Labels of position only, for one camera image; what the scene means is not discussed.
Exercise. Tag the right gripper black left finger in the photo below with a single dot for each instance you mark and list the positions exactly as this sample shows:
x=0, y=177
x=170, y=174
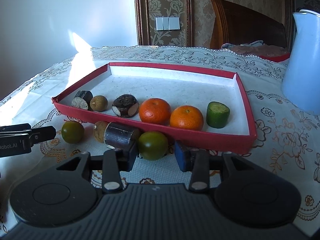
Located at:
x=114, y=161

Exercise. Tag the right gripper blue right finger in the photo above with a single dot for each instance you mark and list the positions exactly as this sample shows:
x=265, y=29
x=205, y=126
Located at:
x=195, y=162

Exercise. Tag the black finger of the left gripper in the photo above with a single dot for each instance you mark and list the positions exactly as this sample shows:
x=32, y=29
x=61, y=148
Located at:
x=42, y=134

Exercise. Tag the green tomato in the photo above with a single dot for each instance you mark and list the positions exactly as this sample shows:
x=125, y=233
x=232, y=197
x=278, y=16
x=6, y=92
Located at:
x=72, y=132
x=152, y=145

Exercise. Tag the dark water chestnut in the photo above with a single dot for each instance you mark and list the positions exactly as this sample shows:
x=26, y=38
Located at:
x=125, y=106

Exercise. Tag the right orange tangerine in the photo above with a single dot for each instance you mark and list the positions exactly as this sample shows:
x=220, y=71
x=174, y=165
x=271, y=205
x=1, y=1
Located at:
x=187, y=117

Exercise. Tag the orange tangerine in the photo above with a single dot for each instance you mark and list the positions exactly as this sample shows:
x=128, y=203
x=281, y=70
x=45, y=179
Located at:
x=155, y=111
x=187, y=117

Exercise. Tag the green cucumber piece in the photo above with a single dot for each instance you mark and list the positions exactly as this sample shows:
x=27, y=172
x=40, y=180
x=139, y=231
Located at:
x=217, y=114

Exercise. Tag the dark sugarcane piece in tray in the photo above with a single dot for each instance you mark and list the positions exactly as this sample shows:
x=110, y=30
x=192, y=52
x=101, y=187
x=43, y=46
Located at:
x=82, y=100

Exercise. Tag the left orange tangerine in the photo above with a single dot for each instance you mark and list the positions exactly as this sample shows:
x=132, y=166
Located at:
x=155, y=111

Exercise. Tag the brown longan in tray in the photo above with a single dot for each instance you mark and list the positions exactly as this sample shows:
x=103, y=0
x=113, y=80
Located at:
x=99, y=103

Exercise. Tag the red shallow box tray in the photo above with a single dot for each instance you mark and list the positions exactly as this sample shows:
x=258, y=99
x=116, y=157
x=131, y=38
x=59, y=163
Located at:
x=201, y=107

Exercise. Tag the white lace tablecloth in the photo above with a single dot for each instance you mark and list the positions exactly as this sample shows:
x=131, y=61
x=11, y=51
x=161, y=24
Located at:
x=287, y=142

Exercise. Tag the striped pillow bedding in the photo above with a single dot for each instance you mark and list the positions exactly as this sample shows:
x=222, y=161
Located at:
x=258, y=48

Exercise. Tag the light blue electric kettle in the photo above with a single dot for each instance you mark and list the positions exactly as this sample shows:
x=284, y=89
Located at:
x=301, y=80

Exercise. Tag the gold framed wallpaper panel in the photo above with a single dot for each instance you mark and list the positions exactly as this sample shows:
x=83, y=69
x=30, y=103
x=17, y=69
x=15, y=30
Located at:
x=148, y=10

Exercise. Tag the white wall light switch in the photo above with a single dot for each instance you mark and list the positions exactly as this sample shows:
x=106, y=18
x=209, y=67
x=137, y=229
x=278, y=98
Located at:
x=167, y=23

